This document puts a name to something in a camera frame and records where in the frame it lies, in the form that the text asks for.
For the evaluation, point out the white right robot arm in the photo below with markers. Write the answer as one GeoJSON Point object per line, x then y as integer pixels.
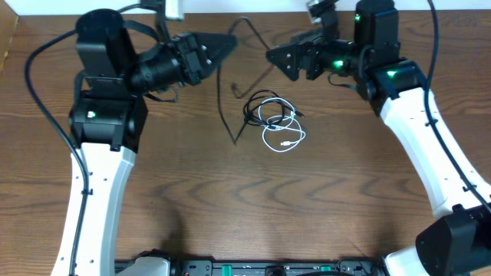
{"type": "Point", "coordinates": [458, 242]}

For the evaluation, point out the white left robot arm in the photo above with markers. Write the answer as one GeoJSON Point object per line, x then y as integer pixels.
{"type": "Point", "coordinates": [125, 63]}

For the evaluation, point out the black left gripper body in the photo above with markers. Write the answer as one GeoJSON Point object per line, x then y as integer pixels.
{"type": "Point", "coordinates": [159, 70]}

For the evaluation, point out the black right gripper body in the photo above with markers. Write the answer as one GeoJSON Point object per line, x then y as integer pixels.
{"type": "Point", "coordinates": [337, 57]}

